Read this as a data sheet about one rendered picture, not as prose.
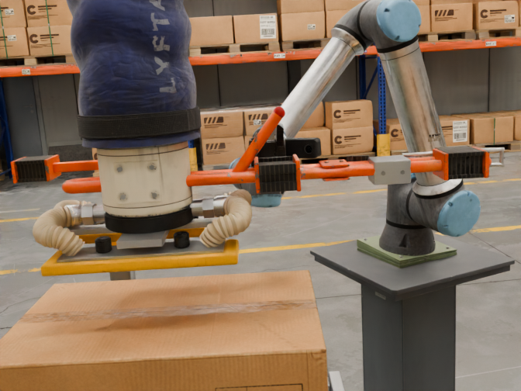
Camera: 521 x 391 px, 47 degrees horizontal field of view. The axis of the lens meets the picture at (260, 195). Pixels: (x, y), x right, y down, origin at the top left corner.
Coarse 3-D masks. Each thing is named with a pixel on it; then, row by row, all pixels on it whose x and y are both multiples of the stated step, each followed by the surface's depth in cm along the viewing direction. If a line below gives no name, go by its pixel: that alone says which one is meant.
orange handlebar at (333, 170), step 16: (96, 160) 140; (336, 160) 117; (416, 160) 116; (432, 160) 113; (192, 176) 112; (208, 176) 112; (224, 176) 111; (240, 176) 111; (304, 176) 112; (320, 176) 112; (336, 176) 112; (352, 176) 112; (80, 192) 112
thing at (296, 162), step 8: (256, 160) 113; (264, 160) 118; (272, 160) 118; (280, 160) 118; (288, 160) 118; (296, 160) 110; (256, 168) 110; (264, 168) 109; (272, 168) 109; (280, 168) 109; (288, 168) 109; (296, 168) 110; (256, 176) 110; (264, 176) 110; (272, 176) 110; (280, 176) 110; (288, 176) 110; (296, 176) 111; (256, 184) 111; (264, 184) 110; (272, 184) 110; (280, 184) 110; (288, 184) 110; (296, 184) 110; (256, 192) 111
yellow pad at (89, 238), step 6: (198, 216) 128; (192, 228) 121; (198, 228) 121; (204, 228) 121; (90, 234) 121; (96, 234) 121; (102, 234) 121; (108, 234) 121; (114, 234) 121; (120, 234) 121; (168, 234) 121; (192, 234) 121; (198, 234) 121; (234, 234) 122; (84, 240) 121; (90, 240) 121; (114, 240) 121
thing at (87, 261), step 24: (96, 240) 106; (192, 240) 110; (48, 264) 103; (72, 264) 103; (96, 264) 103; (120, 264) 102; (144, 264) 103; (168, 264) 103; (192, 264) 103; (216, 264) 103
